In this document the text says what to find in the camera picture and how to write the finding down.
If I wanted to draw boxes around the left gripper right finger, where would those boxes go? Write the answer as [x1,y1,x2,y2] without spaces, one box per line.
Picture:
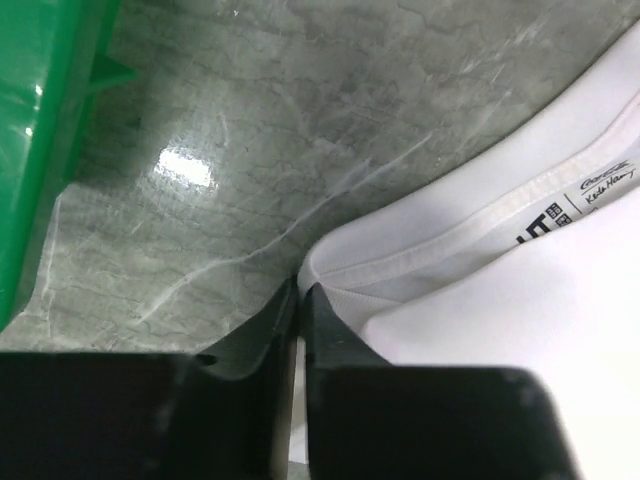
[301,286,575,479]

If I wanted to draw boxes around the white printed t-shirt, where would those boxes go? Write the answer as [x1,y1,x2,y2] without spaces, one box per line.
[284,87,640,465]

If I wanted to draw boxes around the green plastic tray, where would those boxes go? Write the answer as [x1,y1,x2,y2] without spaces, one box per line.
[1,1,135,326]

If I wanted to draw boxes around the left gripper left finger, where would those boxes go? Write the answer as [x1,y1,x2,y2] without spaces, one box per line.
[1,279,298,479]

